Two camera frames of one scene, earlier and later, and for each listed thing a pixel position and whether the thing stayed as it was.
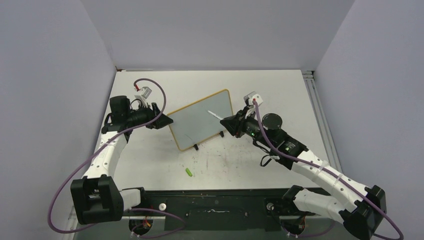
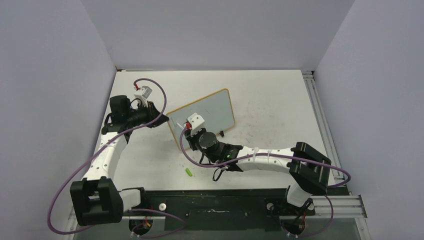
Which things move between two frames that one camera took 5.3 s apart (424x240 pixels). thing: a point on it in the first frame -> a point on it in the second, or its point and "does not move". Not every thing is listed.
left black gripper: x=161 y=121 does not move
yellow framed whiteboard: x=193 y=124 does not move
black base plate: x=217 y=209 does not move
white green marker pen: x=215 y=115 -> x=180 y=126
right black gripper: x=235 y=124 -> x=192 y=138
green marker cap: x=188 y=171 does not move
